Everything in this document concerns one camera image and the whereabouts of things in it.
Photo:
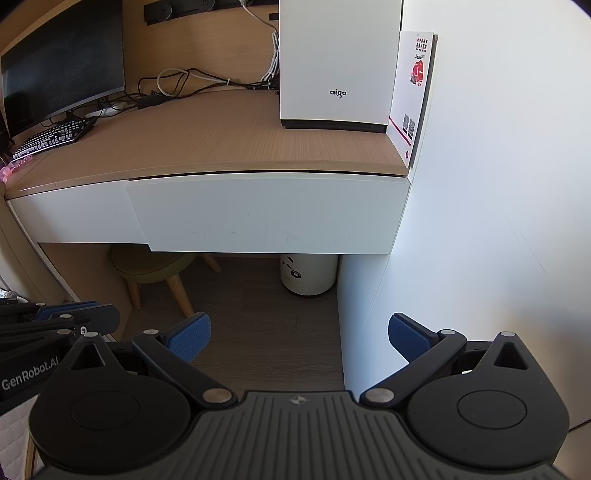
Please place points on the black computer monitor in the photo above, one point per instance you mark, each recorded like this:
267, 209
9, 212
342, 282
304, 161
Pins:
72, 59

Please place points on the white round trash bin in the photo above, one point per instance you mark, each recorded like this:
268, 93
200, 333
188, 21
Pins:
308, 275

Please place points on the black wall power strip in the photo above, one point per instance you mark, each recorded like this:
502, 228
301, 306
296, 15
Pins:
161, 11

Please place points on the white aigo computer case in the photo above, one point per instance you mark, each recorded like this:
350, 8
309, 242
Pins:
337, 63

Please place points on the white desk drawer front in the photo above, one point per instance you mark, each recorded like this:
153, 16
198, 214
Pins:
296, 213

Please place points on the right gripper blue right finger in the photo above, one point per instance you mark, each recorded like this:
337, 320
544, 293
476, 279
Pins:
428, 354

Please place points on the white red courier envelope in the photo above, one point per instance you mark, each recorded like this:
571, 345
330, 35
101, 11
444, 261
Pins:
411, 91

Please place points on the white narrow drawer front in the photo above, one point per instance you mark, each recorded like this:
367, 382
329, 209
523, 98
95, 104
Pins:
92, 214

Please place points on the green stool wooden legs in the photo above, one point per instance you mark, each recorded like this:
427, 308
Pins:
138, 266

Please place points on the black keyboard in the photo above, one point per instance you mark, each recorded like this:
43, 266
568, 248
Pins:
57, 136

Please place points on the pink item at desk edge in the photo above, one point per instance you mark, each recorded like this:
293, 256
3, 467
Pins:
13, 166

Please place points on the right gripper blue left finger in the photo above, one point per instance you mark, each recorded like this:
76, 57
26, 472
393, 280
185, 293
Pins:
170, 354

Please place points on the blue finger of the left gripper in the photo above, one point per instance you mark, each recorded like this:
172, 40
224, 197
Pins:
48, 311

